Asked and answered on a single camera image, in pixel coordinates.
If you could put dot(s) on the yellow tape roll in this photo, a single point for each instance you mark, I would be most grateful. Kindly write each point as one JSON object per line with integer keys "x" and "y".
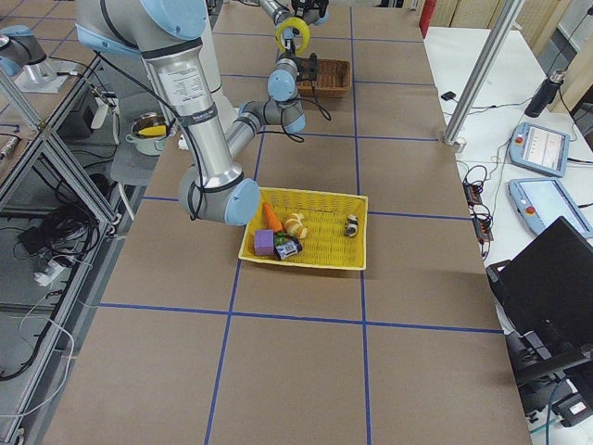
{"x": 296, "y": 29}

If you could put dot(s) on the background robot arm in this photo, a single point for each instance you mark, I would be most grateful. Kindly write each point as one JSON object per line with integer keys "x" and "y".
{"x": 23, "y": 58}

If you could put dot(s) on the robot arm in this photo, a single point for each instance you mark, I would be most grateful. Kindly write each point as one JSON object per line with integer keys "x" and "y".
{"x": 279, "y": 12}
{"x": 173, "y": 40}

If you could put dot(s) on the brown wicker basket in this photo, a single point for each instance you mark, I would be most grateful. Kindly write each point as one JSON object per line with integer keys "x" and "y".
{"x": 334, "y": 80}

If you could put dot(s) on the yellow woven basket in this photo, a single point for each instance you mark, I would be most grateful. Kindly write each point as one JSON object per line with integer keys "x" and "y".
{"x": 325, "y": 246}

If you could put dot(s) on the white enamel pot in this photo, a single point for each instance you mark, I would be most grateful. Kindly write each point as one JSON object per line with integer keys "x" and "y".
{"x": 148, "y": 133}

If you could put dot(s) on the orange toy carrot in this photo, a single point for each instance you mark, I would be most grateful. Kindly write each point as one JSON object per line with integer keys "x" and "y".
{"x": 273, "y": 222}

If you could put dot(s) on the toy croissant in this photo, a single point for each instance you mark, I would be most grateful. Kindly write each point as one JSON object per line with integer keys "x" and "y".
{"x": 294, "y": 226}

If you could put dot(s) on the panda figurine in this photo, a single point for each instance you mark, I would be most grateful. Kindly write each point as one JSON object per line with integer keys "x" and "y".
{"x": 351, "y": 225}

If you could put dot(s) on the purple foam block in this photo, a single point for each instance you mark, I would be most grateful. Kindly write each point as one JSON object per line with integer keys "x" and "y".
{"x": 264, "y": 242}

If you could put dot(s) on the small can with label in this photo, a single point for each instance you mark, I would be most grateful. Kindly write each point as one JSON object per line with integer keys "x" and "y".
{"x": 288, "y": 249}

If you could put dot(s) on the black water bottle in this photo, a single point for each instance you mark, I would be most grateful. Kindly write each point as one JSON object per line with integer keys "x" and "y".
{"x": 545, "y": 93}

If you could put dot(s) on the black usb hub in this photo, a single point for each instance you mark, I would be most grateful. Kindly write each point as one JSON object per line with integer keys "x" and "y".
{"x": 480, "y": 214}

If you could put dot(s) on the upper teach pendant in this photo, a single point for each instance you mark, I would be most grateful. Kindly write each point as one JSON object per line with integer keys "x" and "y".
{"x": 539, "y": 149}

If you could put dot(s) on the teach pendant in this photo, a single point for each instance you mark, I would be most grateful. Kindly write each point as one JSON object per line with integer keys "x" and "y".
{"x": 539, "y": 149}
{"x": 541, "y": 201}

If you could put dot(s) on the lower teach pendant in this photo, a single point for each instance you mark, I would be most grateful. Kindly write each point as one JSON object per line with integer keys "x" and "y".
{"x": 541, "y": 201}

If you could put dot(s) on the black laptop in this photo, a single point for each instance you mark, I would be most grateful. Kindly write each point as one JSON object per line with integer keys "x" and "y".
{"x": 546, "y": 291}

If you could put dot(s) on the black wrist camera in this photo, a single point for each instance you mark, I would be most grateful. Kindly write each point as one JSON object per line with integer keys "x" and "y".
{"x": 307, "y": 68}

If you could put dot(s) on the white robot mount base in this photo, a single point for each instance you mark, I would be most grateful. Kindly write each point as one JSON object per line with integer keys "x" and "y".
{"x": 210, "y": 66}

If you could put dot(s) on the aluminium frame post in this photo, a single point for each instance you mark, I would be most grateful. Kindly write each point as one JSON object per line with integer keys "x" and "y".
{"x": 494, "y": 42}

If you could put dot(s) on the aluminium frame rack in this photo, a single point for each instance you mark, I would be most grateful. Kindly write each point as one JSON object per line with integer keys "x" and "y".
{"x": 58, "y": 236}

